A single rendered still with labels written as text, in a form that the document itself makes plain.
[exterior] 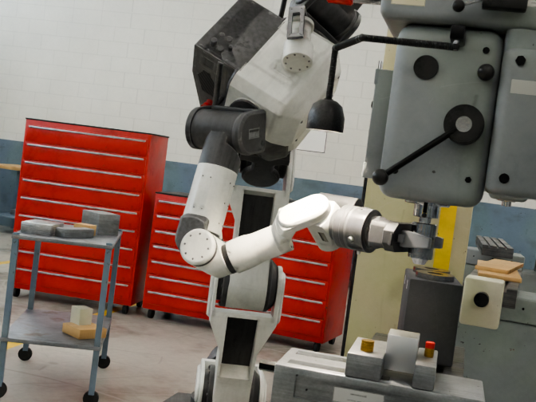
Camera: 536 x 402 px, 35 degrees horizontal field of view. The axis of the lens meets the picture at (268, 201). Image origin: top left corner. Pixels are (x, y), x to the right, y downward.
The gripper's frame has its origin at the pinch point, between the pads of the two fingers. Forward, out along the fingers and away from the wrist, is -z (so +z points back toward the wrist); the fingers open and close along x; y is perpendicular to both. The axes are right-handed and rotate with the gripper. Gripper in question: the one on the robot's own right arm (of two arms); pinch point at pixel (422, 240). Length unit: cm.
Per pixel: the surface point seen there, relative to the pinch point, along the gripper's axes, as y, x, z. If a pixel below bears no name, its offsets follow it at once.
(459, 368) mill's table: 29.5, 32.9, 1.9
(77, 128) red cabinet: -11, 303, 453
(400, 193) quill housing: -8.6, -10.4, 0.8
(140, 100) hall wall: -59, 662, 752
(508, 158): -17.4, -5.9, -16.6
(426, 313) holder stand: 18.4, 27.7, 9.6
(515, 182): -13.5, -5.3, -18.3
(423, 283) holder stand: 11.7, 27.0, 10.9
